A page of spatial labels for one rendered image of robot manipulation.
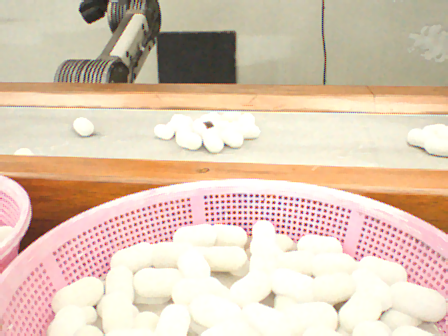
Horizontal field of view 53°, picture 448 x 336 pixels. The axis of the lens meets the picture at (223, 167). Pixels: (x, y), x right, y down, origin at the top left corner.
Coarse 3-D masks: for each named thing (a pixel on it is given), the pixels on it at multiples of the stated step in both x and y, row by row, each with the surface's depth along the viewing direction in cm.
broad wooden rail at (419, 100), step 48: (0, 96) 79; (48, 96) 77; (96, 96) 76; (144, 96) 75; (192, 96) 74; (240, 96) 73; (288, 96) 72; (336, 96) 71; (384, 96) 70; (432, 96) 69
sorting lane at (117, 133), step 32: (0, 128) 65; (32, 128) 64; (64, 128) 64; (96, 128) 64; (128, 128) 64; (288, 128) 62; (320, 128) 62; (352, 128) 62; (384, 128) 61; (416, 128) 61; (192, 160) 50; (224, 160) 50; (256, 160) 50; (288, 160) 50; (320, 160) 50; (352, 160) 50; (384, 160) 49; (416, 160) 49
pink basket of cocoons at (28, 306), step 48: (144, 192) 35; (192, 192) 36; (240, 192) 37; (288, 192) 36; (336, 192) 34; (48, 240) 28; (96, 240) 32; (384, 240) 32; (432, 240) 28; (0, 288) 23; (48, 288) 27; (432, 288) 28
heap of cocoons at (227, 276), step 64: (128, 256) 31; (192, 256) 30; (256, 256) 31; (320, 256) 30; (64, 320) 25; (128, 320) 25; (192, 320) 27; (256, 320) 25; (320, 320) 25; (384, 320) 27
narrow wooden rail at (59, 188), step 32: (0, 160) 44; (32, 160) 44; (64, 160) 44; (96, 160) 43; (128, 160) 43; (160, 160) 43; (32, 192) 41; (64, 192) 40; (96, 192) 40; (128, 192) 39; (352, 192) 36; (384, 192) 36; (416, 192) 36; (32, 224) 42; (224, 224) 39; (384, 224) 37
